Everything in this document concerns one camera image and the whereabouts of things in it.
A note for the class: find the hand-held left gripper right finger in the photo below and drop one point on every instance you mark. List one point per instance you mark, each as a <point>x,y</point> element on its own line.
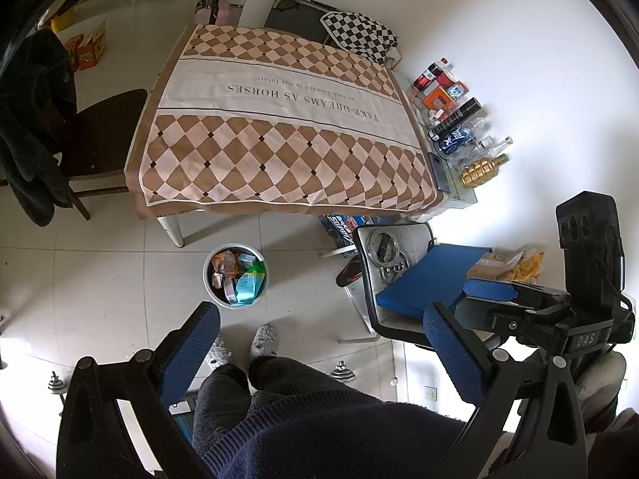
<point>452,354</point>

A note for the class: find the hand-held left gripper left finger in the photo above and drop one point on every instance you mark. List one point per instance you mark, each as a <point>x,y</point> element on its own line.
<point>189,354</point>

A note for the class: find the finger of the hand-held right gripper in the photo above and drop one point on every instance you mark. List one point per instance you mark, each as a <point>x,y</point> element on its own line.
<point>519,327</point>
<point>489,290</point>

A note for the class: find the white trash bin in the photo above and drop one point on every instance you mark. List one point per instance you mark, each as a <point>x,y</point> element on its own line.
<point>209,289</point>

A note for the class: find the person's right forearm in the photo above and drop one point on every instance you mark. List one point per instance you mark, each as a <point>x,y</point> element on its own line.
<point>601,384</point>

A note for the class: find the brown cardboard box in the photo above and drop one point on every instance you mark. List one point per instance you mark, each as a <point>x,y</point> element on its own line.
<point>491,264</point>

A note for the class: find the grey fluffy slipper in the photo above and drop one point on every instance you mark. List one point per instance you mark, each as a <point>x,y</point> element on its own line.
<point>263,340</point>
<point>218,352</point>

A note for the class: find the yellow snack packet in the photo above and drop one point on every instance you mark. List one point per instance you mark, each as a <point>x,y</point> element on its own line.
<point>530,267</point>

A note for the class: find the person's left leg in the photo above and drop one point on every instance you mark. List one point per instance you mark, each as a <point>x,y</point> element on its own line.
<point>219,409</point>

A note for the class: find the person's leg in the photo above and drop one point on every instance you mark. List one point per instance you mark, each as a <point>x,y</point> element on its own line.
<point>289,379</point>
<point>219,409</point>

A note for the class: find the blue foam board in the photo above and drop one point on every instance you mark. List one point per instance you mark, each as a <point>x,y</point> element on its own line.
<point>424,279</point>

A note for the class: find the green snack packet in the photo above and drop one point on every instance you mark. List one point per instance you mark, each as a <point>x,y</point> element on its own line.
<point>249,284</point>

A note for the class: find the orange snack packet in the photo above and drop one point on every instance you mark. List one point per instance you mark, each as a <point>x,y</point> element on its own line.
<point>223,262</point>

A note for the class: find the person's right leg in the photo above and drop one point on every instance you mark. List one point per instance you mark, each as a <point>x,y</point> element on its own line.
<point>289,379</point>

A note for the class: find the small metal dumbbell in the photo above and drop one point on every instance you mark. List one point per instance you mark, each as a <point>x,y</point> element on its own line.
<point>57,383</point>
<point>341,371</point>

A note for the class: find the gold grenade-shaped bottle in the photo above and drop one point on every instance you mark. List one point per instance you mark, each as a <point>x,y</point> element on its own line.
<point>479,172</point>

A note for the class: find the white table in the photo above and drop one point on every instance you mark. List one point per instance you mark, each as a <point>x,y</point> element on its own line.
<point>172,229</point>

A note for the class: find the dark blue smartphone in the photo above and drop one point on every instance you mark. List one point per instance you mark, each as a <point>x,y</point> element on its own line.
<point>440,172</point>

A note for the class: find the red black slipper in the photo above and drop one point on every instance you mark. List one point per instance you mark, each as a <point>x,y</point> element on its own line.
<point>348,272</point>

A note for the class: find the navy knit sweater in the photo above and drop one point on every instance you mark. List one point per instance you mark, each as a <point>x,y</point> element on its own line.
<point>349,439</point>

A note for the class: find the clear glass bottle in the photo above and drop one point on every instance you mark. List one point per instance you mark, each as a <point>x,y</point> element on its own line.
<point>486,148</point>

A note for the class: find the blue printed box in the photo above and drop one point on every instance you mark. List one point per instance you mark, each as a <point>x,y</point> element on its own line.
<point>339,227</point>

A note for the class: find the black spray can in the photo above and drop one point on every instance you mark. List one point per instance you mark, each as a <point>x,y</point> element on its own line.
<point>457,118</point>

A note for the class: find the dark red drink bottle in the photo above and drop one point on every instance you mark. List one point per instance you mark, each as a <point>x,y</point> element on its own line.
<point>429,76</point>

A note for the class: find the dark wooden chair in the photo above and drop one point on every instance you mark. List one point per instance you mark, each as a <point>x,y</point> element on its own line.
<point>100,134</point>

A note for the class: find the dark jacket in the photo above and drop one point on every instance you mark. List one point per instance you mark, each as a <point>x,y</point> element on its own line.
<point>35,134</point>

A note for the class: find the black white checkered cushion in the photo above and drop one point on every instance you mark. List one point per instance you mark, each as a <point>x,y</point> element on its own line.
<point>357,32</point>

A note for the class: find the orange printed cardboard box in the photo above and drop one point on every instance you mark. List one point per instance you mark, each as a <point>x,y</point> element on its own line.
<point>87,47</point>

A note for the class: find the black folded board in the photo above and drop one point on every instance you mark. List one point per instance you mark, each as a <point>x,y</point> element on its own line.
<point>292,15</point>

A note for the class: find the white wall socket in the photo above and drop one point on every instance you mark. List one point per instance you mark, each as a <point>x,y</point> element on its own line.
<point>431,394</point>

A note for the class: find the white chair black frame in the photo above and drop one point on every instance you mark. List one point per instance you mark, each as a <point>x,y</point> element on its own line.
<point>367,269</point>

